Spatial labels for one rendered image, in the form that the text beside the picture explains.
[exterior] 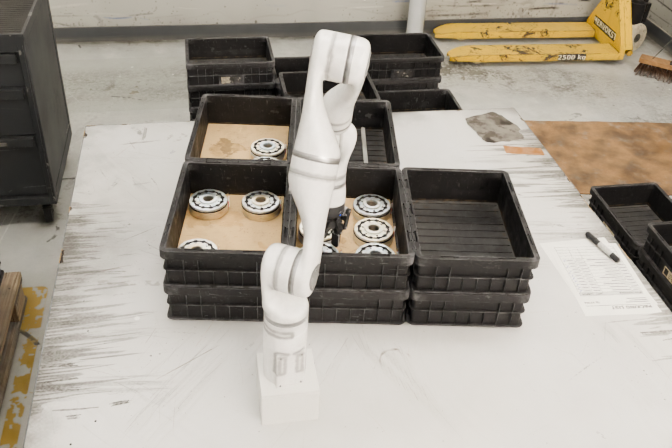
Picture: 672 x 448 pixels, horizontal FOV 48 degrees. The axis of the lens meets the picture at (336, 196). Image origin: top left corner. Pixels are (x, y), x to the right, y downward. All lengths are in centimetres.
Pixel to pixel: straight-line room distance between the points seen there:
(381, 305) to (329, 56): 73
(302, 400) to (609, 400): 71
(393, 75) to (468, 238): 169
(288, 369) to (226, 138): 99
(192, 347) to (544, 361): 85
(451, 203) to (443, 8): 340
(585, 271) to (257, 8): 346
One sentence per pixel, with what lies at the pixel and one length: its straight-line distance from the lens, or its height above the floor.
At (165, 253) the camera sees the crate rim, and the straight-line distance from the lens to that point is 179.
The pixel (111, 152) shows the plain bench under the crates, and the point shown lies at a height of 70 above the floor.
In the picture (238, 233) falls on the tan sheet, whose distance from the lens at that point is 199.
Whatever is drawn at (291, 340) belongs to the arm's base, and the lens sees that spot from 156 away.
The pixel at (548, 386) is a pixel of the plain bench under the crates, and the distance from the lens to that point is 188.
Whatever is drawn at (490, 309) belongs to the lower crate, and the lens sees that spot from 193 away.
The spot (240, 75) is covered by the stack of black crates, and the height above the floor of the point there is 53.
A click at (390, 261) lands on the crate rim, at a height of 92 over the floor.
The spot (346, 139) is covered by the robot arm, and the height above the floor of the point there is 120.
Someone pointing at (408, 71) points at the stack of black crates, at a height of 52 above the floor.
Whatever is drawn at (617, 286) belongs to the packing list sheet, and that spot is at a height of 70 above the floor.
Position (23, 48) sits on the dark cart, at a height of 84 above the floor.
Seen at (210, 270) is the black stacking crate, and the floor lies 87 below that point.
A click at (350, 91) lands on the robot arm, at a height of 138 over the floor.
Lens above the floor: 204
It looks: 35 degrees down
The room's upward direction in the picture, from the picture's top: 3 degrees clockwise
